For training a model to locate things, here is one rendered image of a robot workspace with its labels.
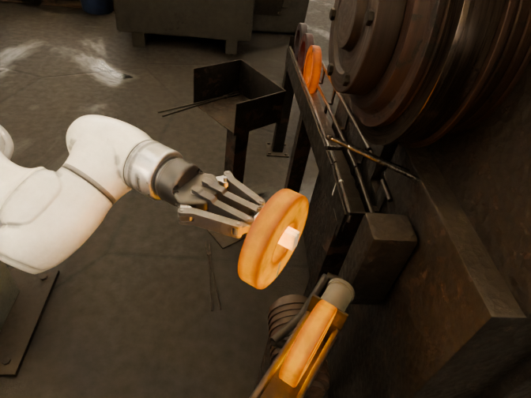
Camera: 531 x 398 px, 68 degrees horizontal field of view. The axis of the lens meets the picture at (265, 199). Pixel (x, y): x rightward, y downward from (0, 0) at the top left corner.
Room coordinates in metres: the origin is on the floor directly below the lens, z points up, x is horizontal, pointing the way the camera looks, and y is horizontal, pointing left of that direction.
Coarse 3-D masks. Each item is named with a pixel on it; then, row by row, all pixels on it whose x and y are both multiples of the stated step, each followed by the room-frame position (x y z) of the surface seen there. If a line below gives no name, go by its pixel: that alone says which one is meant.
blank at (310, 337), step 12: (324, 300) 0.40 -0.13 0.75; (312, 312) 0.36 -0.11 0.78; (324, 312) 0.36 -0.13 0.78; (336, 312) 0.40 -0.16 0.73; (312, 324) 0.34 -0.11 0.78; (324, 324) 0.34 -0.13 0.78; (300, 336) 0.32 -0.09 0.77; (312, 336) 0.32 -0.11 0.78; (300, 348) 0.30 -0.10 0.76; (312, 348) 0.30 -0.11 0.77; (288, 360) 0.29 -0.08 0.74; (300, 360) 0.29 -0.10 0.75; (288, 372) 0.28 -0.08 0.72; (300, 372) 0.28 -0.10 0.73; (288, 384) 0.28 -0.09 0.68
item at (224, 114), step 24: (216, 72) 1.33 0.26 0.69; (240, 72) 1.40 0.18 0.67; (216, 96) 1.33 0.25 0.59; (240, 96) 1.37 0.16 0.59; (264, 96) 1.16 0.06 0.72; (216, 120) 1.16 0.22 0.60; (240, 120) 1.10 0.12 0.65; (264, 120) 1.17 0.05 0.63; (240, 144) 1.20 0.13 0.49; (240, 168) 1.21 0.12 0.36; (216, 240) 1.13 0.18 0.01; (240, 240) 1.15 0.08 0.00
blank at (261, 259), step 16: (288, 192) 0.42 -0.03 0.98; (272, 208) 0.38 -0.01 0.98; (288, 208) 0.38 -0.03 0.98; (304, 208) 0.43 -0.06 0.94; (256, 224) 0.36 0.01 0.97; (272, 224) 0.35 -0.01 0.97; (288, 224) 0.39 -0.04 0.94; (304, 224) 0.45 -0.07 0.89; (256, 240) 0.34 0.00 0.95; (272, 240) 0.35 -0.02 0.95; (240, 256) 0.33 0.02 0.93; (256, 256) 0.33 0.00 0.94; (272, 256) 0.35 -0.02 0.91; (288, 256) 0.41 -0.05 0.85; (240, 272) 0.33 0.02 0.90; (256, 272) 0.32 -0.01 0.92; (272, 272) 0.36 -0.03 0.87
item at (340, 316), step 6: (312, 300) 0.43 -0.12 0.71; (318, 300) 0.43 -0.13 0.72; (312, 306) 0.43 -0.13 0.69; (342, 312) 0.41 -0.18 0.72; (336, 318) 0.41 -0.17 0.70; (342, 318) 0.40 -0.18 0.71; (336, 324) 0.40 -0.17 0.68; (342, 324) 0.40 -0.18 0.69; (330, 330) 0.40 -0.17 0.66; (324, 336) 0.40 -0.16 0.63
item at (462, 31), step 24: (456, 0) 0.61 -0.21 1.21; (480, 0) 0.61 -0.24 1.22; (504, 0) 0.61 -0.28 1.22; (456, 24) 0.58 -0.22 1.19; (480, 24) 0.60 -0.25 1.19; (456, 48) 0.57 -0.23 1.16; (480, 48) 0.59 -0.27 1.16; (432, 72) 0.59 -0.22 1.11; (456, 72) 0.58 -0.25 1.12; (432, 96) 0.57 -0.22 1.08; (456, 96) 0.59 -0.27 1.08; (408, 120) 0.60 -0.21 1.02; (432, 120) 0.60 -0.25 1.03; (384, 144) 0.65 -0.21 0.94
